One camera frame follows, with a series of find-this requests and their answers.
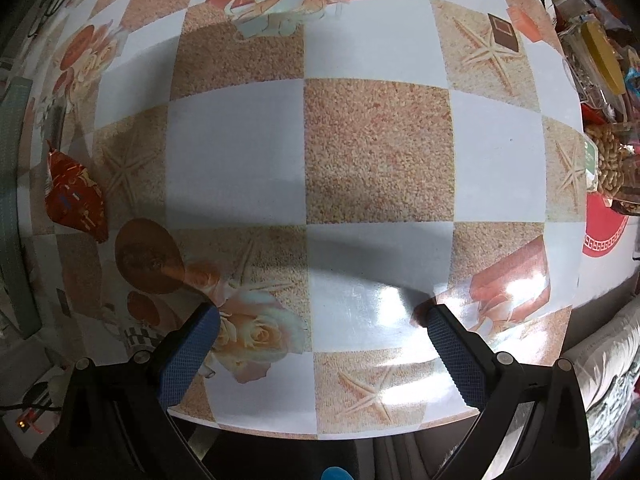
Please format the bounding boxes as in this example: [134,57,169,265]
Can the clear jar with yellow lid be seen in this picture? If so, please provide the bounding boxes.
[557,17,628,111]

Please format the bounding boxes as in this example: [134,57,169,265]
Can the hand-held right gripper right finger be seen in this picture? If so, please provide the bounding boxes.
[424,304,592,480]

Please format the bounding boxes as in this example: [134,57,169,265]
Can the grey patterned sofa blanket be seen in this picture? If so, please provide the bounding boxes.
[570,300,640,476]

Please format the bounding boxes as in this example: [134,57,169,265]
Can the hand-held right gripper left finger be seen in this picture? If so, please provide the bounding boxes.
[56,302,222,480]

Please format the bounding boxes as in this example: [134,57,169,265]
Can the red round mat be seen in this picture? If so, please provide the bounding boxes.
[581,192,630,258]

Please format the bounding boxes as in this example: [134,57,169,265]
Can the red patterned snack packet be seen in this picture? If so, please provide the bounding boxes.
[44,141,109,245]

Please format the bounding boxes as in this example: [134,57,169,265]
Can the clear bag of peanuts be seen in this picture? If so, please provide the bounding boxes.
[585,122,640,206]

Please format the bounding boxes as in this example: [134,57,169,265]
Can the green wet wipes pack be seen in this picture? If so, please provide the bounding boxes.
[582,140,599,193]

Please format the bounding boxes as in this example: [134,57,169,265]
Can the checkered printed tablecloth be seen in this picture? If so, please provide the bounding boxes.
[15,0,588,441]

